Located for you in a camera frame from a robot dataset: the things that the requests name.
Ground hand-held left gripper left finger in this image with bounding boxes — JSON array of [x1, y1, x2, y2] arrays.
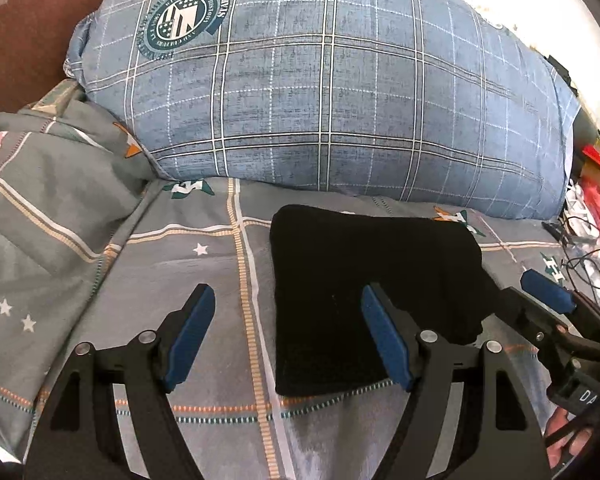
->
[[22, 283, 216, 480]]

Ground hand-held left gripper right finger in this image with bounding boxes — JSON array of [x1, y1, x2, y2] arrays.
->
[[361, 283, 552, 480]]

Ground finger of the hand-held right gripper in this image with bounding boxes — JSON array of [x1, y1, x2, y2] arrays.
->
[[500, 269, 600, 361]]

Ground black pants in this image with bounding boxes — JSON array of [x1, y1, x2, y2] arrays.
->
[[270, 204, 501, 397]]

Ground person's right hand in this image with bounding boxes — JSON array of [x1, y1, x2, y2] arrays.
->
[[544, 404, 594, 467]]

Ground grey star print bedsheet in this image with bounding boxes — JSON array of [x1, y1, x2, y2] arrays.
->
[[25, 177, 581, 480]]

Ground white plastic bags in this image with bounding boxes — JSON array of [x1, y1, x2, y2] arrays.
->
[[562, 180, 600, 241]]

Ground grey star print quilt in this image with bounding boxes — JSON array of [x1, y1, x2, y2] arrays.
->
[[0, 79, 157, 456]]

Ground blue plaid pillow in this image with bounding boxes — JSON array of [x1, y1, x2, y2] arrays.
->
[[62, 0, 581, 221]]

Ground brown cushion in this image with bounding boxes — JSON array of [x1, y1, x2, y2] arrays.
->
[[0, 0, 117, 142]]

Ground black cable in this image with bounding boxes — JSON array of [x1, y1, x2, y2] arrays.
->
[[542, 215, 600, 292]]

